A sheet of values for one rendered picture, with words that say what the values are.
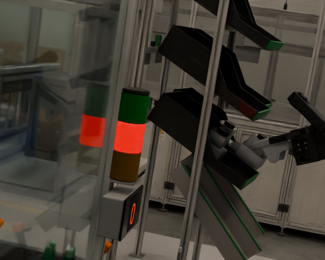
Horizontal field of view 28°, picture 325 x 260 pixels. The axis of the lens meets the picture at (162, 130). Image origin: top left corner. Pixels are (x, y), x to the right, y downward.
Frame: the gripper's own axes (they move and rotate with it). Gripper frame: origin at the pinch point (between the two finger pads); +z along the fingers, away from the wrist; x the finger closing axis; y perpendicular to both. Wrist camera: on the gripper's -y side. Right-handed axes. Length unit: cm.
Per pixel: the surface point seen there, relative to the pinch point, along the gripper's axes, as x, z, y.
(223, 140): -4.4, 6.5, -2.4
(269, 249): 319, 106, 84
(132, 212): -50, 10, 6
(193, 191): -10.9, 14.4, 7.3
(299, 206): 366, 87, 62
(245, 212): 19.7, 13.7, 17.9
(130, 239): 28, 56, 20
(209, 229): -7.8, 14.1, 17.0
